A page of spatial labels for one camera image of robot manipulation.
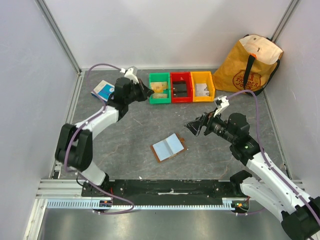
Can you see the gold card with magnetic stripe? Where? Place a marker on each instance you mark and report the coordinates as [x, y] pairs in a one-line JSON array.
[[159, 87]]

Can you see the brown leather card holder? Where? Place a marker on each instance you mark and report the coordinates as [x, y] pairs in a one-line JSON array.
[[168, 147]]

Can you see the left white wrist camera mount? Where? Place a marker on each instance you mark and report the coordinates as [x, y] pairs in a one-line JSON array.
[[131, 74]]

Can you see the silver card in yellow bin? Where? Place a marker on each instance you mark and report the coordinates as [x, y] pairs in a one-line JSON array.
[[201, 90]]

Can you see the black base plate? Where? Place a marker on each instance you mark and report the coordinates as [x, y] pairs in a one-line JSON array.
[[174, 191]]

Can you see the slotted cable duct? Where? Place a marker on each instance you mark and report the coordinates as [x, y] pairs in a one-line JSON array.
[[99, 204]]

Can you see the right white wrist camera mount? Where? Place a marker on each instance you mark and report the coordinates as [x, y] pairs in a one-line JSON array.
[[221, 103]]

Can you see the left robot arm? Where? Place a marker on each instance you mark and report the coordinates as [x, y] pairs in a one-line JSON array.
[[75, 143]]

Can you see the gold card lower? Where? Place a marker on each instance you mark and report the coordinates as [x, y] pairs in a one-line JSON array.
[[160, 96]]

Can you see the black cards in red bin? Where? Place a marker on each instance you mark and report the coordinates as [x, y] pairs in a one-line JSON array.
[[180, 89]]

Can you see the red plastic bin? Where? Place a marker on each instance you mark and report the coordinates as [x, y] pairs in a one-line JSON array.
[[182, 76]]

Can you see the yellow Trader Joe's tote bag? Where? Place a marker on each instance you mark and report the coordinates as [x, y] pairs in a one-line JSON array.
[[250, 65]]

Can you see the aluminium frame rail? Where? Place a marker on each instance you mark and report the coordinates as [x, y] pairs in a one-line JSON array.
[[71, 188]]

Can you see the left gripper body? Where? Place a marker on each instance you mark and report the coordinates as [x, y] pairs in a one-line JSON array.
[[137, 92]]

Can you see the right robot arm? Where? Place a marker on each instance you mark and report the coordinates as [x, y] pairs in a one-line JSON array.
[[297, 212]]

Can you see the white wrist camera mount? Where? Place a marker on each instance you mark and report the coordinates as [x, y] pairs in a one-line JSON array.
[[221, 103], [131, 74]]

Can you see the blue and white box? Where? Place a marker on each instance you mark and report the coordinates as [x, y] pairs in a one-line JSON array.
[[103, 90]]

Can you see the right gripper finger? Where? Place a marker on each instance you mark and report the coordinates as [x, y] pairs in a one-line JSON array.
[[195, 129], [201, 120]]

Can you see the yellow plastic bin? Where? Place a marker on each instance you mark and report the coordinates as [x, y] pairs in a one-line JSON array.
[[203, 77]]

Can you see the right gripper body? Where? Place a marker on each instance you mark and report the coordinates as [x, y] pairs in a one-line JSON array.
[[205, 124]]

